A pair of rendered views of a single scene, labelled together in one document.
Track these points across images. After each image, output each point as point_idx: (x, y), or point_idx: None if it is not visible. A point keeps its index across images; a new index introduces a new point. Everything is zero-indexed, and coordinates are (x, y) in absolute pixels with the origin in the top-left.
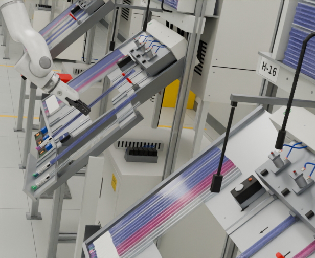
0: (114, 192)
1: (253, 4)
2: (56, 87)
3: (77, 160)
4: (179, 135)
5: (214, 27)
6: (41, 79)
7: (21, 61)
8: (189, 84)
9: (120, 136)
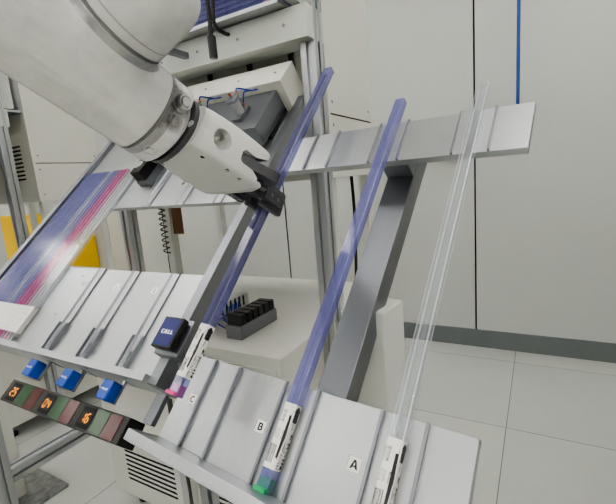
0: None
1: (344, 10)
2: (206, 118)
3: (347, 344)
4: (334, 241)
5: None
6: (145, 83)
7: None
8: None
9: (408, 224)
